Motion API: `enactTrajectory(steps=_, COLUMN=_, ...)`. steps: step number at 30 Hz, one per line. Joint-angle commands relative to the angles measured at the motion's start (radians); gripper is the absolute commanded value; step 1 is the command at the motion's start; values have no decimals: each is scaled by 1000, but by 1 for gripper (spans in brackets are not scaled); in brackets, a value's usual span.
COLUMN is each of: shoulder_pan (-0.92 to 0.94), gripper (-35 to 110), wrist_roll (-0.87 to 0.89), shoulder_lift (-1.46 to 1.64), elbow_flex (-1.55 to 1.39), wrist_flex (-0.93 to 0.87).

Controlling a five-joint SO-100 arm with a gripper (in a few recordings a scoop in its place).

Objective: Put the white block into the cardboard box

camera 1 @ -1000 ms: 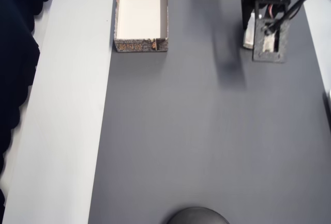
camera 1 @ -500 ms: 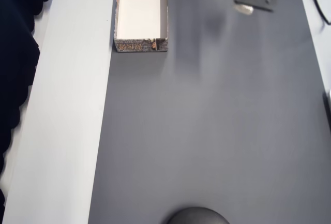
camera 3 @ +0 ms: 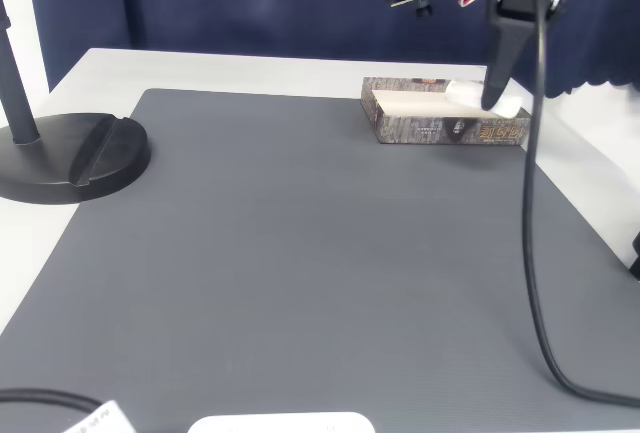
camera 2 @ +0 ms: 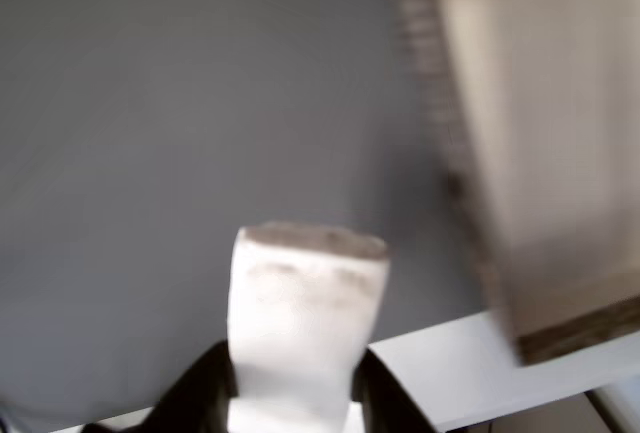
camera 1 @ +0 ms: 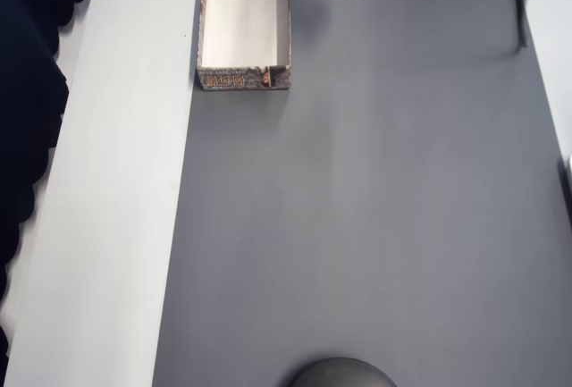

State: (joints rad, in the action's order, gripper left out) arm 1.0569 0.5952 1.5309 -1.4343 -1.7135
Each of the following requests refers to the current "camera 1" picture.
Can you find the grey table mat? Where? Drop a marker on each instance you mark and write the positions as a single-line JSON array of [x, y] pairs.
[[357, 181]]

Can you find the printed open cardboard box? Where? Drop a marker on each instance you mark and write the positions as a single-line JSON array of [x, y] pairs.
[[246, 16]]

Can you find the black round dome object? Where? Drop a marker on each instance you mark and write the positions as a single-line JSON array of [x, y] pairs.
[[342, 373]]

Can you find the dark navy cloth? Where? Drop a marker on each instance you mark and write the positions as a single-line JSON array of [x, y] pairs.
[[27, 92]]

